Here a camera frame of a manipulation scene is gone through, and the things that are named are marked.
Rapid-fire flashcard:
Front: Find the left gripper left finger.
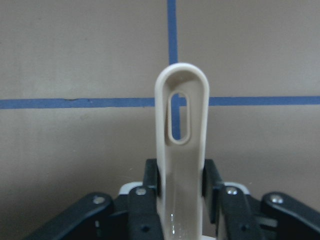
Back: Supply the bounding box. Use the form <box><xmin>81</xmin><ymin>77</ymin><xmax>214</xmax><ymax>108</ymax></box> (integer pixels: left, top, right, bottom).
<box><xmin>26</xmin><ymin>159</ymin><xmax>163</xmax><ymax>240</ymax></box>

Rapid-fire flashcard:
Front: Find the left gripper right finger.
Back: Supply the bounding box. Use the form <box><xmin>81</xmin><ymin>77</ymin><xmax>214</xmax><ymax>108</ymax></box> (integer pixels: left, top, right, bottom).
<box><xmin>202</xmin><ymin>159</ymin><xmax>320</xmax><ymax>240</ymax></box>

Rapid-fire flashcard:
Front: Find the beige plastic dustpan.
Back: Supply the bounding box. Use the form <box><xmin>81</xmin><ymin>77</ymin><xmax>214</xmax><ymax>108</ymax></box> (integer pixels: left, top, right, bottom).
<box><xmin>154</xmin><ymin>62</ymin><xmax>210</xmax><ymax>240</ymax></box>

